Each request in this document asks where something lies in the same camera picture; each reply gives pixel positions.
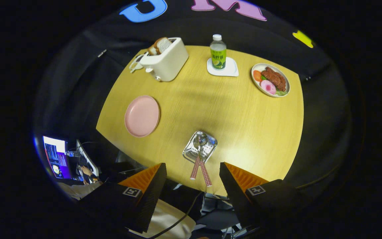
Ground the white toaster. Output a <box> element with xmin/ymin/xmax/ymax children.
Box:
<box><xmin>140</xmin><ymin>37</ymin><xmax>189</xmax><ymax>82</ymax></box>

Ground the white coaster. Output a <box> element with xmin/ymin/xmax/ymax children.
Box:
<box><xmin>207</xmin><ymin>57</ymin><xmax>239</xmax><ymax>77</ymax></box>

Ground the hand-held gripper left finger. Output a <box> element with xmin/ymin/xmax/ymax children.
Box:
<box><xmin>78</xmin><ymin>162</ymin><xmax>167</xmax><ymax>234</ymax></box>

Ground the silver laptop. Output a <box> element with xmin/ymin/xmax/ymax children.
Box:
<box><xmin>76</xmin><ymin>139</ymin><xmax>99</xmax><ymax>177</ymax></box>

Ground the fork with red checked handle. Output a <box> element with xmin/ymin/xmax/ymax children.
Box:
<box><xmin>193</xmin><ymin>136</ymin><xmax>213</xmax><ymax>187</ymax></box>

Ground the pink plate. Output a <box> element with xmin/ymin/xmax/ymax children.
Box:
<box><xmin>124</xmin><ymin>95</ymin><xmax>160</xmax><ymax>138</ymax></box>

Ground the white divided snack dish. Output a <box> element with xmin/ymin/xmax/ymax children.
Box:
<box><xmin>129</xmin><ymin>53</ymin><xmax>147</xmax><ymax>73</ymax></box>

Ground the green label drink bottle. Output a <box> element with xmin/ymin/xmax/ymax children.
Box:
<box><xmin>210</xmin><ymin>34</ymin><xmax>227</xmax><ymax>70</ymax></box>

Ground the spoon with red checked handle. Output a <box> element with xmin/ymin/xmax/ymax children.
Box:
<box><xmin>190</xmin><ymin>133</ymin><xmax>208</xmax><ymax>181</ymax></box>

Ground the white plate of food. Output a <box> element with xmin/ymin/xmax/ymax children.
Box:
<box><xmin>251</xmin><ymin>63</ymin><xmax>290</xmax><ymax>98</ymax></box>

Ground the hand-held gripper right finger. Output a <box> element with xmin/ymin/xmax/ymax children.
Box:
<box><xmin>219</xmin><ymin>162</ymin><xmax>312</xmax><ymax>233</ymax></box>

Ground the black cable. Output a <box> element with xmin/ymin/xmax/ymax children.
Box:
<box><xmin>148</xmin><ymin>191</ymin><xmax>204</xmax><ymax>239</ymax></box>

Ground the metal wire cutlery basket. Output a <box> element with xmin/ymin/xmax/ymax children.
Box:
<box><xmin>182</xmin><ymin>131</ymin><xmax>218</xmax><ymax>164</ymax></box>

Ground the lit computer screen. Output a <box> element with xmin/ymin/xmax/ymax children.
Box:
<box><xmin>42</xmin><ymin>135</ymin><xmax>71</xmax><ymax>180</ymax></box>

